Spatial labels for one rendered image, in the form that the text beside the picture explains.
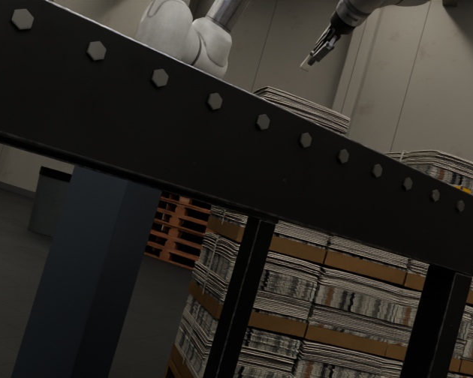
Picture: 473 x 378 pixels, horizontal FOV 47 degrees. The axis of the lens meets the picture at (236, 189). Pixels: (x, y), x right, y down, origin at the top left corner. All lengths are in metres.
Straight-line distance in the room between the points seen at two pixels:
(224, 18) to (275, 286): 0.89
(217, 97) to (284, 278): 1.13
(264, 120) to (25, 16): 0.26
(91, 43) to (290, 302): 1.28
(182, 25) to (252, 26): 7.78
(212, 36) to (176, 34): 0.18
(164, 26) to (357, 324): 1.09
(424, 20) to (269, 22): 2.43
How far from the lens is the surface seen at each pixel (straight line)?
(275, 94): 1.62
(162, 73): 0.54
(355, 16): 1.58
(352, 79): 8.43
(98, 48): 0.51
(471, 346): 2.05
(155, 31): 1.72
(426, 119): 8.38
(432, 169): 1.88
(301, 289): 1.68
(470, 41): 8.75
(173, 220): 6.17
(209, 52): 1.86
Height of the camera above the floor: 0.67
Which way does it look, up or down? 3 degrees up
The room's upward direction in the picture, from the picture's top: 16 degrees clockwise
